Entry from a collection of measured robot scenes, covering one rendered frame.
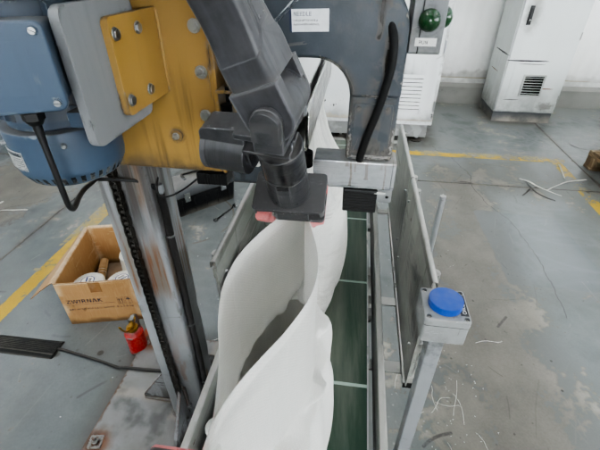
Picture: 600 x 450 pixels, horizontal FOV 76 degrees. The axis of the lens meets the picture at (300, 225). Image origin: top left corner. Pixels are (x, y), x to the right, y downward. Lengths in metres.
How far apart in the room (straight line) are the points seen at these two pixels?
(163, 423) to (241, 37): 1.39
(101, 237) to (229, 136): 1.80
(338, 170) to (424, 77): 2.82
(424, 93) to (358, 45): 2.90
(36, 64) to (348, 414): 0.98
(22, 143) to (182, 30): 0.28
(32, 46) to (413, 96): 3.19
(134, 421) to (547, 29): 4.20
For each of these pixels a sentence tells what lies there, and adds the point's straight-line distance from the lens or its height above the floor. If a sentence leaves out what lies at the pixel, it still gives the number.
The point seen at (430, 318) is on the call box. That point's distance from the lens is 0.73.
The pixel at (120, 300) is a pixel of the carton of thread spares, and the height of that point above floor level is 0.12.
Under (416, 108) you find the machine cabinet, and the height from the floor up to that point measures 0.32.
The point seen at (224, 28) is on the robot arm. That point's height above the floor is 1.30.
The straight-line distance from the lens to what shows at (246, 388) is 0.41.
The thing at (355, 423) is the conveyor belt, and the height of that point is 0.38.
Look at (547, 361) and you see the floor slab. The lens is 1.96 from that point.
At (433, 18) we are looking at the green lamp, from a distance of 0.62.
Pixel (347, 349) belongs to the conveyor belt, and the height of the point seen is 0.38.
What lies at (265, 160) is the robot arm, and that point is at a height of 1.16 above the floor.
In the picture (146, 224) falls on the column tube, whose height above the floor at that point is 0.85.
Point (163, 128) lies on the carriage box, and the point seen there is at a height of 1.11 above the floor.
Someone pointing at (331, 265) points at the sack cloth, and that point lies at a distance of 1.20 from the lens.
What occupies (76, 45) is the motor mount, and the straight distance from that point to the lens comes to 0.55.
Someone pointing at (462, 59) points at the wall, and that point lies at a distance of 4.86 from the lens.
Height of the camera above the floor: 1.35
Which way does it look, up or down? 35 degrees down
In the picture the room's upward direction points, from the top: straight up
